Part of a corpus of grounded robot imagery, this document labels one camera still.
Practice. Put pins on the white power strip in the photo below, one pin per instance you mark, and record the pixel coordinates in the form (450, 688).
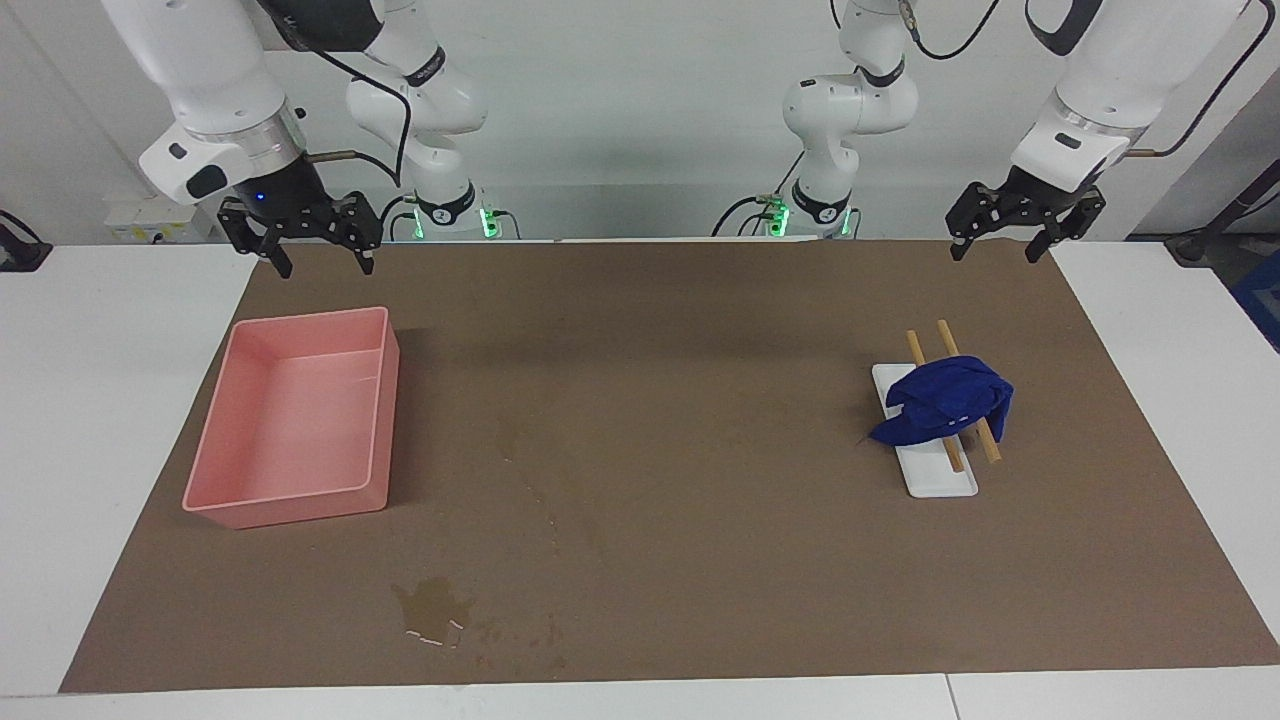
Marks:
(150, 218)

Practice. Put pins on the water puddle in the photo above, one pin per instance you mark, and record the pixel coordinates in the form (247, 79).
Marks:
(435, 605)

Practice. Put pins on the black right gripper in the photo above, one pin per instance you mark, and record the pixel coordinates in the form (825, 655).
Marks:
(285, 195)

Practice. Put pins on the blue cloth towel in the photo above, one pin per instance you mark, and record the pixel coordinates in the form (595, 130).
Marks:
(945, 400)

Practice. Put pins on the wooden rack rod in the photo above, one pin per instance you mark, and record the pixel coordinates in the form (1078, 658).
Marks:
(915, 348)
(947, 338)

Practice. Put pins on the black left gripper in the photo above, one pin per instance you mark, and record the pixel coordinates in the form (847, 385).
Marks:
(1045, 200)

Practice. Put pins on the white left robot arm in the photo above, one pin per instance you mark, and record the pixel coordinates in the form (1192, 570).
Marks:
(850, 100)

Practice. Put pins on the black clamp mount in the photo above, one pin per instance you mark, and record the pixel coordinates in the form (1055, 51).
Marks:
(20, 255)

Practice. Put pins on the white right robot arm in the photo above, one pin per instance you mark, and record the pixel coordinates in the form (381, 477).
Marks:
(200, 60)

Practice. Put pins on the brown table mat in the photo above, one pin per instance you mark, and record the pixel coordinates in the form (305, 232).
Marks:
(650, 400)

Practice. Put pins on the black metal stand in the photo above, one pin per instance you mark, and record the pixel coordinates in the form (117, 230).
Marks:
(1215, 225)

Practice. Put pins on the white towel rack base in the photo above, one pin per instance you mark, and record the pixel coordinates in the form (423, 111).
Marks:
(932, 475)

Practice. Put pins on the pink plastic bin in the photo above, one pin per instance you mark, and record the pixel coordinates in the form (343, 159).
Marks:
(290, 420)

